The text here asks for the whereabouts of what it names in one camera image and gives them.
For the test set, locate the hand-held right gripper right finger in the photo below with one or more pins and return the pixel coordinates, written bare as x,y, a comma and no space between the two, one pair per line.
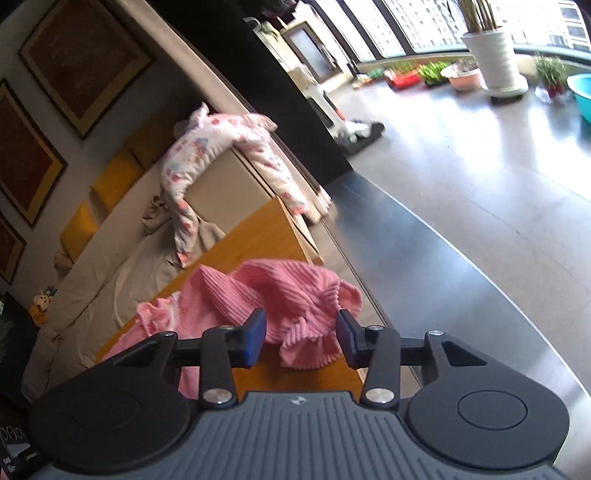
346,338

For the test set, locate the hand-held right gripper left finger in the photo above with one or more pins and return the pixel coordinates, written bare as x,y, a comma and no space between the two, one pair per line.
255,339

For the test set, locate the pink ribbed garment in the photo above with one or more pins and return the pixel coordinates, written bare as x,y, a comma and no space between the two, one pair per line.
286,295

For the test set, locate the beige crumpled blanket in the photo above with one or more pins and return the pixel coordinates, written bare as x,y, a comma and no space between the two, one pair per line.
203,235

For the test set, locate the beige sofa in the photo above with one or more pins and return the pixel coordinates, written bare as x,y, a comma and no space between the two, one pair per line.
92,286

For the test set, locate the floral print pajama garment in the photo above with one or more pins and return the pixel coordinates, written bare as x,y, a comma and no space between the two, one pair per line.
194,147

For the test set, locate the yellow plush toy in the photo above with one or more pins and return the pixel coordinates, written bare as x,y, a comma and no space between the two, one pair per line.
41,307

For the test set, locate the white floor cleaner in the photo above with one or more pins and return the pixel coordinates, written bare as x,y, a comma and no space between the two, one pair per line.
330,110

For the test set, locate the black printed box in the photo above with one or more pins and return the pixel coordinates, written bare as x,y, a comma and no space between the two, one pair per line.
18,454

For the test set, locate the red planter tray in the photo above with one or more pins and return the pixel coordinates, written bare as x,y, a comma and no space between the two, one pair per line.
404,76

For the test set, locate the green seedling tray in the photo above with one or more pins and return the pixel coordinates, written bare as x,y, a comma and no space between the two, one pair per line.
434,73

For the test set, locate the brown pot with plant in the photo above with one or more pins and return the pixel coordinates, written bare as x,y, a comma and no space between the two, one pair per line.
464,78

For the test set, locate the white cabinet with glass door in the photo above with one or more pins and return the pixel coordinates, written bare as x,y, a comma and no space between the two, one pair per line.
314,50

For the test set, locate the palm plant in white planter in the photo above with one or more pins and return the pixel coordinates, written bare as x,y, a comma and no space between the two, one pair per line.
494,60

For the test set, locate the small potted plant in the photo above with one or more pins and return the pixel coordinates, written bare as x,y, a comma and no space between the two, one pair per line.
551,76

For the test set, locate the teal basin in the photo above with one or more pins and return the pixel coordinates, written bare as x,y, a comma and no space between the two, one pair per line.
581,97

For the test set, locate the gold framed wall picture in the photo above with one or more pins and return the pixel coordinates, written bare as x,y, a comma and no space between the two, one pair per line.
87,55
9,249
25,152

